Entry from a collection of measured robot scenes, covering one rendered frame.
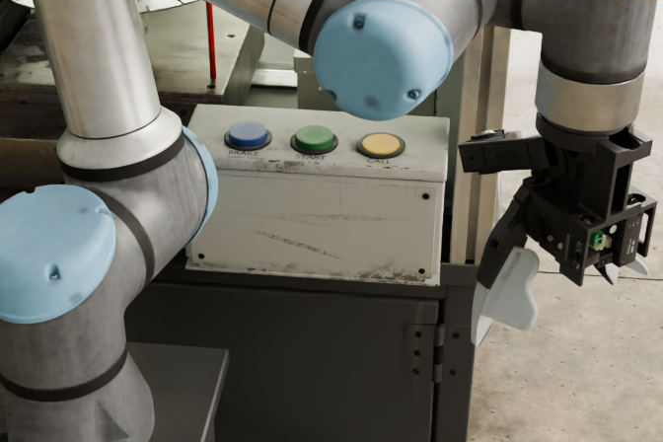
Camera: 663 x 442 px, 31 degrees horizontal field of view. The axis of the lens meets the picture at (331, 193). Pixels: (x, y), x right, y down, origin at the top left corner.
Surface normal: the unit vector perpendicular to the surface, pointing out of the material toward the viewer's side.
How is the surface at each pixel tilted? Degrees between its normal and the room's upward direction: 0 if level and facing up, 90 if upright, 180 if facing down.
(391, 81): 90
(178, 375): 0
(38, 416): 72
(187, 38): 0
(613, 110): 90
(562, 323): 0
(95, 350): 90
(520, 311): 57
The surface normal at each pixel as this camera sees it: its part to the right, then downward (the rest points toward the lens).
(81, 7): 0.18, 0.47
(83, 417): 0.39, 0.23
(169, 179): 0.73, 0.25
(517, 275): -0.70, -0.20
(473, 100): -0.11, 0.55
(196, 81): 0.00, -0.83
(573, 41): -0.59, 0.44
